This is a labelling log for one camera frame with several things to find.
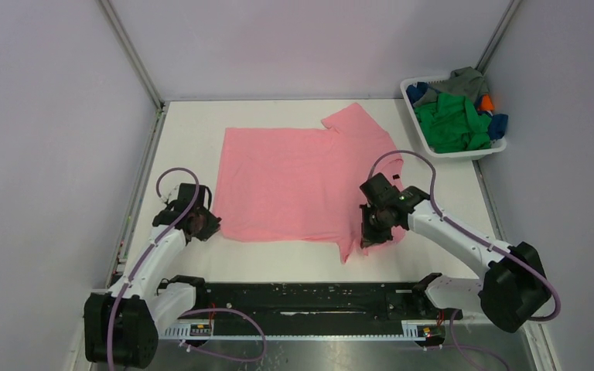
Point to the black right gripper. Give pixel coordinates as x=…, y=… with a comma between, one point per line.
x=370, y=236

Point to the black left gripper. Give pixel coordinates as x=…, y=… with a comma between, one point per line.
x=212, y=226

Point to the pink t-shirt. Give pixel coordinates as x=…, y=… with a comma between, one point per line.
x=281, y=184

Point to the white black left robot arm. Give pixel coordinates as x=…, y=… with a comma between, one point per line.
x=123, y=324

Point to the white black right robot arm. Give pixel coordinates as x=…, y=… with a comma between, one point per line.
x=509, y=285

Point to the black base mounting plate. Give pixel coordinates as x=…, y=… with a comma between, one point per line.
x=319, y=302

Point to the green t-shirt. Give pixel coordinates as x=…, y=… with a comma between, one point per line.
x=452, y=124

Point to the white laundry basket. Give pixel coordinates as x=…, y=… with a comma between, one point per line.
x=413, y=90

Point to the blue garment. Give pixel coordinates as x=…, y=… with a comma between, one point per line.
x=498, y=126

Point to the orange garment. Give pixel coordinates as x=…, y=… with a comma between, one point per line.
x=485, y=103

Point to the grey t-shirt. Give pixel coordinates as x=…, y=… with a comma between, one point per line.
x=466, y=81

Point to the aluminium frame rails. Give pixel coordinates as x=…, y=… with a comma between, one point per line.
x=144, y=97

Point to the white slotted cable duct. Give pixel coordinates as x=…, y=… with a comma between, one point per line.
x=238, y=330

